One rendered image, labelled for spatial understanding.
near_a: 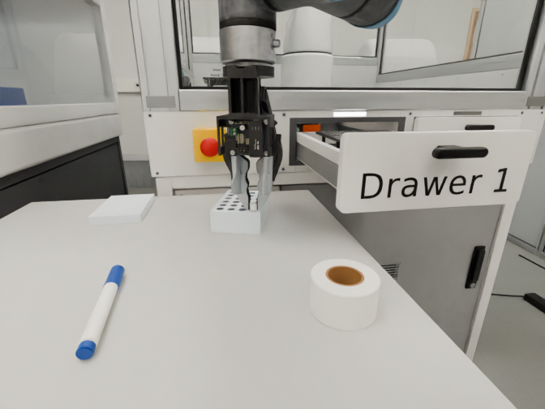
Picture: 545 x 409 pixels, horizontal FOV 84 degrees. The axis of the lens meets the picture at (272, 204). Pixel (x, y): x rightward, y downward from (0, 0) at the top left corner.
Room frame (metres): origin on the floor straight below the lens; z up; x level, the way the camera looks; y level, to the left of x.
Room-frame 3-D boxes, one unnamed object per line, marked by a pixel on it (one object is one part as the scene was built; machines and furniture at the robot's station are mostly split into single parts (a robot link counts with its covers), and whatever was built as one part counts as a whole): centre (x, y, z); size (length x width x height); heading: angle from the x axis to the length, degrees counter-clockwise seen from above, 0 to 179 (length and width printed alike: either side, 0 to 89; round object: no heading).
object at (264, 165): (0.45, 0.01, 0.85); 0.06 x 0.03 x 0.09; 174
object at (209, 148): (0.64, 0.13, 0.88); 0.04 x 0.03 x 0.04; 99
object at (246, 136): (0.45, 0.03, 0.95); 0.09 x 0.08 x 0.12; 174
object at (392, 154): (0.43, -0.24, 0.87); 0.29 x 0.02 x 0.11; 99
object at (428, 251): (1.23, -0.16, 0.40); 1.03 x 0.95 x 0.80; 99
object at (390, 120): (1.23, -0.15, 0.87); 1.02 x 0.95 x 0.14; 99
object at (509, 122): (0.79, -0.50, 0.87); 0.29 x 0.02 x 0.11; 99
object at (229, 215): (0.52, 0.05, 0.78); 0.12 x 0.08 x 0.04; 174
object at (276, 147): (0.47, 0.01, 0.89); 0.05 x 0.02 x 0.09; 84
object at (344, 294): (0.27, -0.07, 0.78); 0.07 x 0.07 x 0.04
